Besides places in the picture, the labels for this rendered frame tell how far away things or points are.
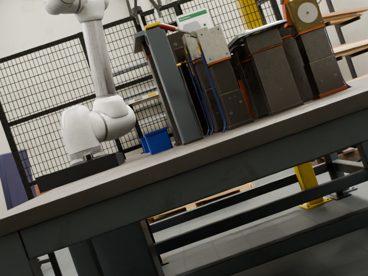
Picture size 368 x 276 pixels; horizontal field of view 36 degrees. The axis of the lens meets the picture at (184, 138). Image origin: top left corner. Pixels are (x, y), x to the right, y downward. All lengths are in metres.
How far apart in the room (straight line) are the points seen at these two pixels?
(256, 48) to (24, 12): 7.83
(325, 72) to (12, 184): 3.54
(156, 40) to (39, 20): 7.52
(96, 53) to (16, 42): 6.83
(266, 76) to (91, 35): 1.09
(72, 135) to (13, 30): 7.04
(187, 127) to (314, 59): 0.51
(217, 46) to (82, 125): 0.91
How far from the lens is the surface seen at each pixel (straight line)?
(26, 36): 9.57
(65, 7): 2.74
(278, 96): 2.01
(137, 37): 2.22
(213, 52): 2.01
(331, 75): 2.10
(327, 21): 8.18
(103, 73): 2.80
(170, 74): 2.08
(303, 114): 1.37
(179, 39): 2.65
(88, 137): 2.67
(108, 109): 2.77
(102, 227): 1.40
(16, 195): 5.15
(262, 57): 2.01
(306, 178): 3.82
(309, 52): 2.09
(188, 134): 2.07
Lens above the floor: 0.75
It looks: 1 degrees down
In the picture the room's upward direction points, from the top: 19 degrees counter-clockwise
